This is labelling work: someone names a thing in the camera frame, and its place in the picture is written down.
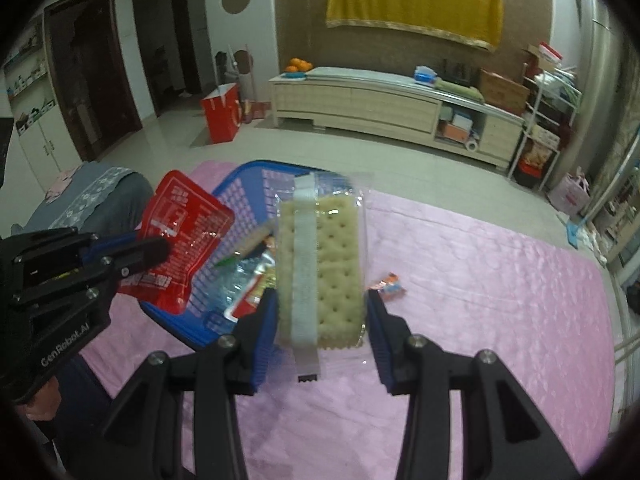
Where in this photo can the white metal storage rack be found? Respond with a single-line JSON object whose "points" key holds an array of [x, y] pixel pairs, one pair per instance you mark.
{"points": [[545, 125]]}

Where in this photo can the dark bottles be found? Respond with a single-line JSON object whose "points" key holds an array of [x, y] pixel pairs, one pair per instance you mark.
{"points": [[456, 72]]}

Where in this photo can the pile of oranges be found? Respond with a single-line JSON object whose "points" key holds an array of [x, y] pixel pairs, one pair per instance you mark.
{"points": [[299, 65]]}

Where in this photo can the red paper bag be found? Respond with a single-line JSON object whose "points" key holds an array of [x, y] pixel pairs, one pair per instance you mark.
{"points": [[221, 115]]}

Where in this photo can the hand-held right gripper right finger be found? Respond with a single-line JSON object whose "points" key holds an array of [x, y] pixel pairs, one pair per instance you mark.
{"points": [[380, 342]]}

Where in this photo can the person's left hand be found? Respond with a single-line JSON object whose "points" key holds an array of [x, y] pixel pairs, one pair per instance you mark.
{"points": [[42, 404]]}

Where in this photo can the beige television cabinet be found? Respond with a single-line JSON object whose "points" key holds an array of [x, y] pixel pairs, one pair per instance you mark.
{"points": [[375, 105]]}

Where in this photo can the printed snack box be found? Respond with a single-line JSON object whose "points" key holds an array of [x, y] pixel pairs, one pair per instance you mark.
{"points": [[537, 160]]}

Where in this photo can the grey curtain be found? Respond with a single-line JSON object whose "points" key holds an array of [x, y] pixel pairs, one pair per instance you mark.
{"points": [[600, 100]]}

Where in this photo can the yellow hanging cloth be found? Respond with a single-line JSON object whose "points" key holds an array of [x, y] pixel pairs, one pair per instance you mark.
{"points": [[410, 0]]}

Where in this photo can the orange box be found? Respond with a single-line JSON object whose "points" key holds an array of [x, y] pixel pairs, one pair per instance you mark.
{"points": [[457, 132]]}

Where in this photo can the round brown board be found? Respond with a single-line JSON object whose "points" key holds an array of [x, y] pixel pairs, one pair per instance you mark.
{"points": [[243, 61]]}

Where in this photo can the pink tablecloth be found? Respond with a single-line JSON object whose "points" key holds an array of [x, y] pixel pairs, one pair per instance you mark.
{"points": [[475, 310]]}

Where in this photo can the red white box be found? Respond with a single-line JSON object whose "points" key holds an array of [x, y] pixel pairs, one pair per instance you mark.
{"points": [[550, 51]]}

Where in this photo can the white tape roll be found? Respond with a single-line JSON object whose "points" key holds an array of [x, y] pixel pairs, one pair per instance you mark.
{"points": [[472, 146]]}

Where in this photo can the clear cracker packet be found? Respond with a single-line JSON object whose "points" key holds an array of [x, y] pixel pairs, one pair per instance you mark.
{"points": [[335, 260]]}

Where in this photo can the dark wooden door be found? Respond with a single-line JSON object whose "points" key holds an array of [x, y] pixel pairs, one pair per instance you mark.
{"points": [[90, 70]]}

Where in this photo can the green cushion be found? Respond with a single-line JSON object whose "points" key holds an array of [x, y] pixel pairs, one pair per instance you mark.
{"points": [[460, 91]]}

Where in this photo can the person's left forearm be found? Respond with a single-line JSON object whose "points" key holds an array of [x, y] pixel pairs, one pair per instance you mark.
{"points": [[75, 400]]}

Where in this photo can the clear blue snack packet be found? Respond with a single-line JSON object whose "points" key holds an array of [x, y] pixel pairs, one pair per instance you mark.
{"points": [[235, 282]]}

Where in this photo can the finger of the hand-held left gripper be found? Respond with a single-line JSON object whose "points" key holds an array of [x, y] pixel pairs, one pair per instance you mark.
{"points": [[145, 256], [107, 246]]}

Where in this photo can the blue plastic container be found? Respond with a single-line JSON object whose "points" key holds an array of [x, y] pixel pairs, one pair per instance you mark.
{"points": [[425, 75]]}

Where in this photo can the pink garment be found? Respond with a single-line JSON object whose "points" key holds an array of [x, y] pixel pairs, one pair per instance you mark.
{"points": [[60, 185]]}

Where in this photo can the brown cardboard box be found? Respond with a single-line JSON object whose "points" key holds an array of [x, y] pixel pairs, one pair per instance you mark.
{"points": [[502, 91]]}

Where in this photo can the white wall cabinet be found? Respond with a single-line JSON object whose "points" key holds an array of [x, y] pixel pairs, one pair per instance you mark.
{"points": [[35, 120]]}

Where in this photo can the small orange red snack packet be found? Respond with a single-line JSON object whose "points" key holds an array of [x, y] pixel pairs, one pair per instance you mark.
{"points": [[390, 286]]}

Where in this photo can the blue plastic mesh basket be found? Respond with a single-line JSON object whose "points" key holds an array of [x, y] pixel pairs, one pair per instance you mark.
{"points": [[240, 200]]}

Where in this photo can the pink shopping bag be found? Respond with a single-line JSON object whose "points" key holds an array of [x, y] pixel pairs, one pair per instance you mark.
{"points": [[570, 194]]}

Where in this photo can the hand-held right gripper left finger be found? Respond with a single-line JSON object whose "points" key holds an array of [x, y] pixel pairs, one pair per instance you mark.
{"points": [[265, 337]]}

